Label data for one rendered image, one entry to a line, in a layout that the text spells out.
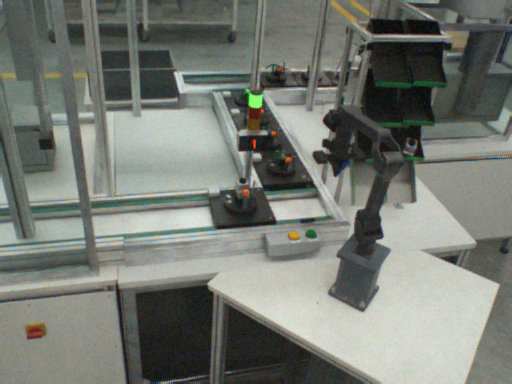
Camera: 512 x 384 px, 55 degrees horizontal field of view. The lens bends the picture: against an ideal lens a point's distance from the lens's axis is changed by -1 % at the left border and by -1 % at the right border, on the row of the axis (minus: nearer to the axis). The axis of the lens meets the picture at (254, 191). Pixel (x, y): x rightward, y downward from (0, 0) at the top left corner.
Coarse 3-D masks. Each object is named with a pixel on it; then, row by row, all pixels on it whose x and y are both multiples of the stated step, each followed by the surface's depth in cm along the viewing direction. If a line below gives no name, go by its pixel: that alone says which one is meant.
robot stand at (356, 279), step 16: (352, 240) 176; (336, 256) 170; (352, 256) 169; (384, 256) 170; (352, 272) 170; (368, 272) 167; (336, 288) 179; (352, 288) 174; (368, 288) 172; (352, 304) 176; (368, 304) 177
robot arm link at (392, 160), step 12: (384, 156) 148; (396, 156) 149; (384, 168) 148; (396, 168) 150; (384, 180) 153; (372, 192) 158; (384, 192) 157; (372, 204) 159; (360, 216) 164; (372, 216) 162; (372, 228) 165
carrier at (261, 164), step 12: (276, 156) 230; (288, 156) 240; (264, 168) 229; (276, 168) 226; (288, 168) 226; (300, 168) 231; (264, 180) 220; (276, 180) 221; (288, 180) 222; (300, 180) 223; (312, 180) 223
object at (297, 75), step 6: (294, 72) 331; (300, 72) 334; (306, 72) 330; (294, 78) 325; (300, 78) 325; (306, 78) 322; (324, 78) 328; (300, 84) 316; (306, 84) 317; (318, 84) 319; (324, 84) 320
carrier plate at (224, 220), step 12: (228, 192) 210; (264, 192) 213; (216, 204) 203; (264, 204) 205; (216, 216) 196; (228, 216) 197; (240, 216) 197; (252, 216) 198; (264, 216) 198; (228, 228) 193
